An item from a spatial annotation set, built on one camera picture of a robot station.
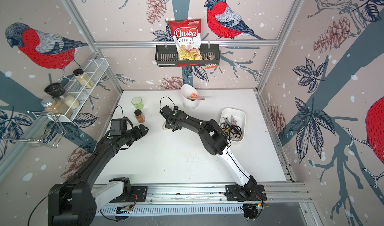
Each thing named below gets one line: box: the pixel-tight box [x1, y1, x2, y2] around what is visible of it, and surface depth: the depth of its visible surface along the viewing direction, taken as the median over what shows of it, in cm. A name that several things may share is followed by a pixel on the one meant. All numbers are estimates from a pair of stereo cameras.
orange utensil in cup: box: [189, 92, 206, 101], surface depth 109 cm
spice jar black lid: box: [73, 68, 95, 89], surface depth 76 cm
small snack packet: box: [203, 55, 219, 70], surface depth 92 cm
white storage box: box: [219, 107, 247, 143], surface depth 102 cm
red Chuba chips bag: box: [168, 18, 203, 61], surface depth 84 cm
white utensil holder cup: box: [180, 83, 199, 110], surface depth 107 cm
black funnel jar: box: [44, 82, 80, 110], surface depth 65 cm
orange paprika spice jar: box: [134, 109, 146, 123], surface depth 98 cm
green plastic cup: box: [131, 96, 144, 110], surface depth 109 cm
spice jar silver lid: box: [40, 98, 66, 115], surface depth 61 cm
